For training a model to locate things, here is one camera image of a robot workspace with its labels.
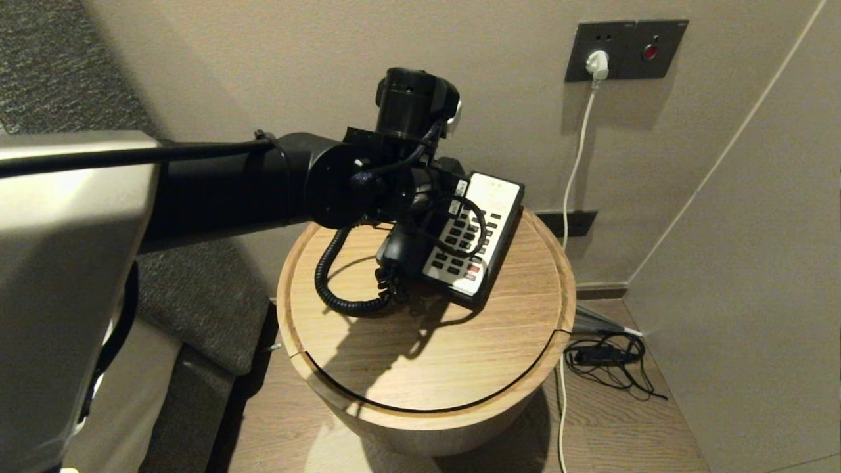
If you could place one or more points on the dark wall socket plate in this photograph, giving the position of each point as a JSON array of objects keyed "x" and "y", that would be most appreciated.
[{"x": 581, "y": 38}]

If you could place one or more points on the transparent folded umbrella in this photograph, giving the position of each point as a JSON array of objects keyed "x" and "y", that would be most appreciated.
[{"x": 594, "y": 322}]

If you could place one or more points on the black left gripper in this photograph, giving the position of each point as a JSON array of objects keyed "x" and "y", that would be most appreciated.
[{"x": 437, "y": 203}]

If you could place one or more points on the black telephone handset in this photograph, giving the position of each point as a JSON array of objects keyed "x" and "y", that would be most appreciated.
[{"x": 401, "y": 253}]

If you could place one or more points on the brown skirting board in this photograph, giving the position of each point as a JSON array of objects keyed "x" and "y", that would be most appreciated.
[{"x": 601, "y": 292}]

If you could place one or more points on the black white telephone base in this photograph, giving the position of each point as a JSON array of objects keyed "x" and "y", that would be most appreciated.
[{"x": 499, "y": 197}]

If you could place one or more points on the white power plug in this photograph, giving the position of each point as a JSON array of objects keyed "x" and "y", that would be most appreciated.
[{"x": 596, "y": 62}]

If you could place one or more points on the dark switch plate red button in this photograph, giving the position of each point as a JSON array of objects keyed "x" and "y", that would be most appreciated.
[{"x": 667, "y": 56}]

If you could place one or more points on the round wooden side table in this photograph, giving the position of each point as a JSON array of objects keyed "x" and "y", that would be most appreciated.
[{"x": 433, "y": 368}]

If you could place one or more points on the beige mattress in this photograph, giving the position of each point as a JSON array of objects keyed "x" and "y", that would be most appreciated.
[{"x": 144, "y": 394}]

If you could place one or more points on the grey fabric bed frame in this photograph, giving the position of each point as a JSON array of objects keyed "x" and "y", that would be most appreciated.
[{"x": 190, "y": 414}]

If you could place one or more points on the black and silver left robot arm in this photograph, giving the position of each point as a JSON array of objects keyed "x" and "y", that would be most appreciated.
[{"x": 217, "y": 190}]

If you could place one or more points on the grey fabric headboard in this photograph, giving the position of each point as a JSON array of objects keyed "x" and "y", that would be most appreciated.
[{"x": 197, "y": 309}]

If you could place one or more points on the small dark wall socket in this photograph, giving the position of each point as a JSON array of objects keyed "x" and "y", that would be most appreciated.
[{"x": 581, "y": 225}]

